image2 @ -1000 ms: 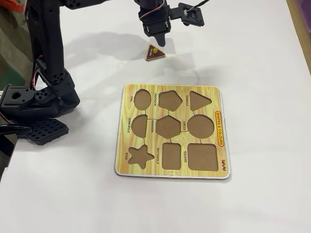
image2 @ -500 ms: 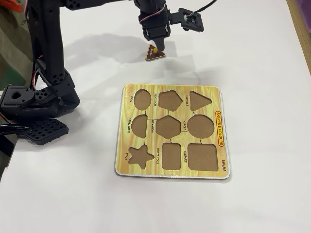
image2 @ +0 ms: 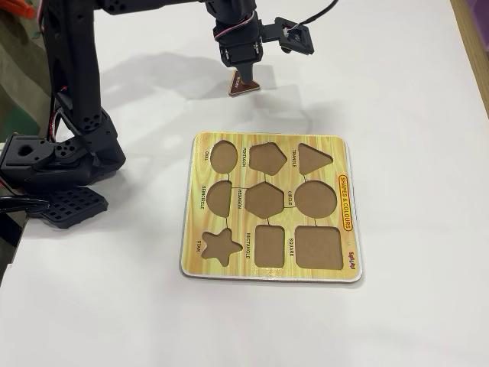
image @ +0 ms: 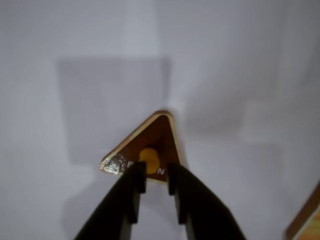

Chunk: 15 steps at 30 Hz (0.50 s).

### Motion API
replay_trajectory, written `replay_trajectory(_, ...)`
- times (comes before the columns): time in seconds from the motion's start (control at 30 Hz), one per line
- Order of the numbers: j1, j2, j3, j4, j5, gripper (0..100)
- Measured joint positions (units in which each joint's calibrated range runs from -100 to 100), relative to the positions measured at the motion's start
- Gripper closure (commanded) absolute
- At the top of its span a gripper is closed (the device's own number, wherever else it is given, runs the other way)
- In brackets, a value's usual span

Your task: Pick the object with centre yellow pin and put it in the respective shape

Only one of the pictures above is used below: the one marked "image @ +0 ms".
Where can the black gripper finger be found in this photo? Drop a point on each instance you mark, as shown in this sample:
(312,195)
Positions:
(200,207)
(120,195)

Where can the brown triangle piece yellow pin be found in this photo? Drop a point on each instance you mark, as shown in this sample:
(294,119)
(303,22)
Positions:
(155,135)

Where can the wooden shape puzzle board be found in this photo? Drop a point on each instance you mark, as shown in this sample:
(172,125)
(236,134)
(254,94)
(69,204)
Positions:
(310,220)

